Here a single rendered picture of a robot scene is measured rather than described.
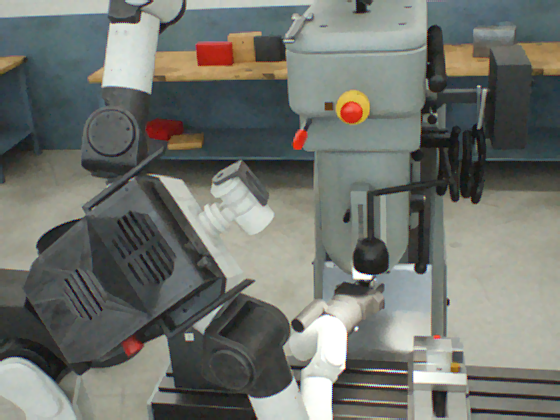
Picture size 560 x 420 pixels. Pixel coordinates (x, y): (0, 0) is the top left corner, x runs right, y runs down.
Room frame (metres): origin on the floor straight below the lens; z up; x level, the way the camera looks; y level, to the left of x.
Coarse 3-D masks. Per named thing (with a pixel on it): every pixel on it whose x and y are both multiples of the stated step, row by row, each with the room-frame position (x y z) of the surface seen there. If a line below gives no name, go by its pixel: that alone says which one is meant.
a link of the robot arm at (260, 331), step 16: (240, 320) 1.08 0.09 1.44; (256, 320) 1.07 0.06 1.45; (272, 320) 1.08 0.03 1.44; (224, 336) 1.04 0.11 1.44; (240, 336) 1.02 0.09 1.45; (256, 336) 1.03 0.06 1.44; (272, 336) 1.05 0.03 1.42; (256, 352) 1.00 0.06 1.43; (272, 352) 1.04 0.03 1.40; (272, 368) 1.03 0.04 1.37; (288, 368) 1.05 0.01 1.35; (256, 384) 1.02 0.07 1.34; (272, 384) 1.02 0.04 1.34; (288, 384) 1.03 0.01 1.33
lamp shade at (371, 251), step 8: (376, 240) 1.27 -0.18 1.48; (360, 248) 1.26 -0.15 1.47; (368, 248) 1.25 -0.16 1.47; (376, 248) 1.25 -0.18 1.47; (384, 248) 1.26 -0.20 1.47; (360, 256) 1.25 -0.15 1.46; (368, 256) 1.24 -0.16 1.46; (376, 256) 1.24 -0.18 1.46; (384, 256) 1.25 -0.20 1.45; (360, 264) 1.25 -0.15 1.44; (368, 264) 1.24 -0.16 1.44; (376, 264) 1.24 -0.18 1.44; (384, 264) 1.25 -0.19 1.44; (360, 272) 1.25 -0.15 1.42; (368, 272) 1.24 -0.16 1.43; (376, 272) 1.24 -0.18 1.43
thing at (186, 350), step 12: (180, 336) 1.53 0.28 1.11; (192, 336) 1.53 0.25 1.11; (180, 348) 1.53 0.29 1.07; (192, 348) 1.53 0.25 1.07; (180, 360) 1.53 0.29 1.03; (192, 360) 1.53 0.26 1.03; (180, 372) 1.53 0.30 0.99; (192, 372) 1.53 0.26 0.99; (180, 384) 1.53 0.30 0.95; (192, 384) 1.53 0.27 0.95; (204, 384) 1.53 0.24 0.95; (216, 384) 1.53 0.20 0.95
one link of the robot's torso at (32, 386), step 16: (0, 368) 1.05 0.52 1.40; (16, 368) 1.05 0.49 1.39; (32, 368) 1.06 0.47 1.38; (0, 384) 1.05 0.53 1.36; (16, 384) 1.05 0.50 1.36; (32, 384) 1.05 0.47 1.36; (48, 384) 1.06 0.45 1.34; (64, 384) 1.16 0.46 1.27; (80, 384) 1.18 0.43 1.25; (16, 400) 1.05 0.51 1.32; (32, 400) 1.05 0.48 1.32; (48, 400) 1.05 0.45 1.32; (64, 400) 1.07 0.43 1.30; (80, 400) 1.18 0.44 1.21; (32, 416) 1.06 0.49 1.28; (48, 416) 1.05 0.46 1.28; (64, 416) 1.06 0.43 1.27; (80, 416) 1.09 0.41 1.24; (96, 416) 1.19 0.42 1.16
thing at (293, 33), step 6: (294, 18) 1.43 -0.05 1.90; (300, 18) 1.42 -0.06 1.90; (306, 18) 1.43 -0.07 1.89; (294, 24) 1.36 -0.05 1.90; (300, 24) 1.36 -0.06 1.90; (294, 30) 1.31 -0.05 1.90; (300, 30) 1.33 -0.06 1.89; (288, 36) 1.26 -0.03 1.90; (294, 36) 1.26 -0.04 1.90; (288, 42) 1.23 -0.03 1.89; (294, 42) 1.23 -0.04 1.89
